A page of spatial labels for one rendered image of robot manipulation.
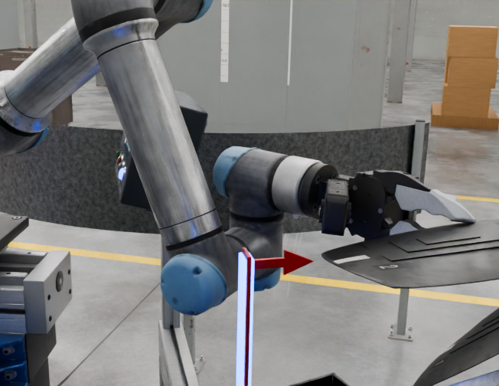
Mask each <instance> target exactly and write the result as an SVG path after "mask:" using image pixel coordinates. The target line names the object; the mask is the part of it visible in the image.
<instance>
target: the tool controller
mask: <svg viewBox="0 0 499 386"><path fill-rule="evenodd" d="M174 93H175V96H176V98H177V101H178V104H179V106H180V109H181V112H182V115H183V117H184V121H185V123H186V126H187V128H188V132H189V134H190V137H191V141H192V142H193V145H194V149H195V152H196V153H197V155H198V154H199V150H200V147H201V142H202V140H203V135H204V130H205V127H206V126H207V118H208V113H207V112H206V111H205V110H204V109H203V108H202V107H201V106H200V105H199V104H198V103H197V102H196V101H194V100H193V99H192V98H191V97H190V96H189V95H188V94H187V93H184V92H181V91H177V90H174ZM124 139H125V135H124V133H123V136H122V141H121V145H120V148H119V150H120V149H122V155H123V160H125V164H124V167H126V173H125V177H124V179H123V182H121V179H119V172H118V165H117V164H116V166H115V168H116V179H117V185H118V191H119V201H120V203H121V204H125V205H129V206H133V207H137V208H144V209H145V210H147V211H151V212H152V209H151V206H150V204H149V202H148V198H147V195H146V193H145V189H144V187H143V185H142V181H141V179H140V177H139V173H138V170H137V168H136V166H135V162H134V160H133V157H132V153H131V152H130V149H129V145H128V143H127V141H126V146H125V149H124V147H123V143H124Z"/></svg>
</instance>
